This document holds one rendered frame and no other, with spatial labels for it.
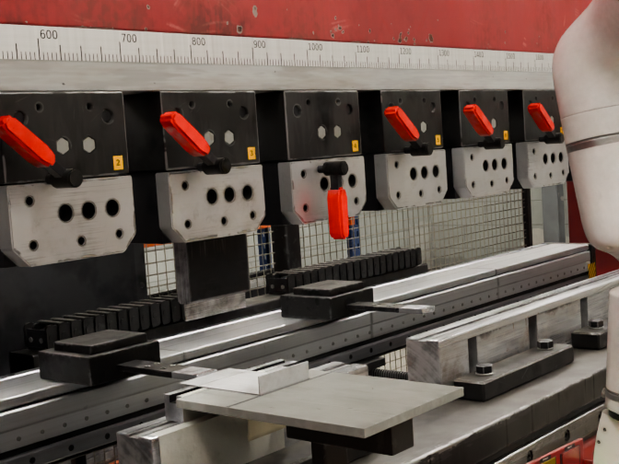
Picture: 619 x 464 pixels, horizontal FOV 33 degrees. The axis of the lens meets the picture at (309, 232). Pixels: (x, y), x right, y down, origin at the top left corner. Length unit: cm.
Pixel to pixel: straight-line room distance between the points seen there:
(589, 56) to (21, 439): 85
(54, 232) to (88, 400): 44
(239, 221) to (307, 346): 57
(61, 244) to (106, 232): 6
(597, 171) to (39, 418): 77
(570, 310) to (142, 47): 108
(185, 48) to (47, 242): 28
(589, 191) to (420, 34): 35
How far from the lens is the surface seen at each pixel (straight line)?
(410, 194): 147
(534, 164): 178
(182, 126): 109
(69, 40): 106
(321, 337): 175
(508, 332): 175
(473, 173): 161
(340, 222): 128
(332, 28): 136
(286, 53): 128
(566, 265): 252
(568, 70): 135
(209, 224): 116
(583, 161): 135
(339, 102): 135
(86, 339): 142
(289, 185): 127
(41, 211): 102
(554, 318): 189
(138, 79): 111
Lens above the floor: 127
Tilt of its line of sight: 5 degrees down
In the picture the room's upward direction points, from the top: 4 degrees counter-clockwise
